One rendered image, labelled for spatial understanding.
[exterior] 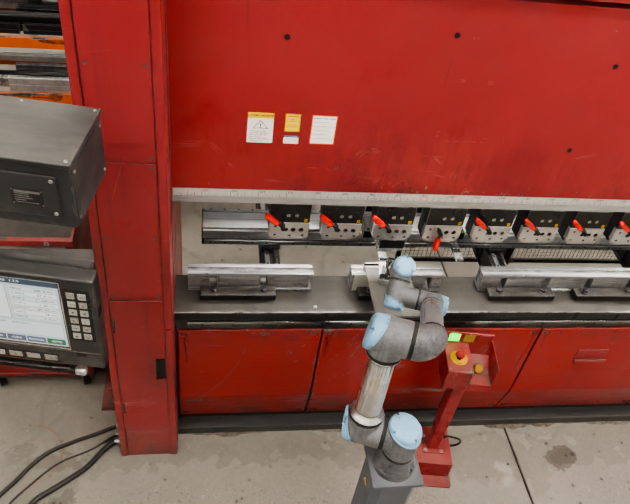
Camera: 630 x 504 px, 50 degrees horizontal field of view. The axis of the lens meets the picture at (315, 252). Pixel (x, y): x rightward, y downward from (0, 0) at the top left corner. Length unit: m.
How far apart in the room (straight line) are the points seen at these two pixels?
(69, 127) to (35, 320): 0.56
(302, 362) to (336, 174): 0.94
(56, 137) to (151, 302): 0.97
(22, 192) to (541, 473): 2.77
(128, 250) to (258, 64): 0.75
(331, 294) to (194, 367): 0.66
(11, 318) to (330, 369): 1.50
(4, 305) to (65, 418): 1.59
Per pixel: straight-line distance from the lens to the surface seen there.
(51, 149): 1.67
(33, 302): 1.94
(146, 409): 3.04
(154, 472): 3.31
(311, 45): 2.14
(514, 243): 3.26
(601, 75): 2.49
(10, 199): 1.74
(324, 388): 3.15
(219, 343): 2.84
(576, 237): 2.93
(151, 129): 2.03
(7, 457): 3.46
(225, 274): 2.71
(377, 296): 2.67
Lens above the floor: 2.89
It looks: 42 degrees down
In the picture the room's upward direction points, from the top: 9 degrees clockwise
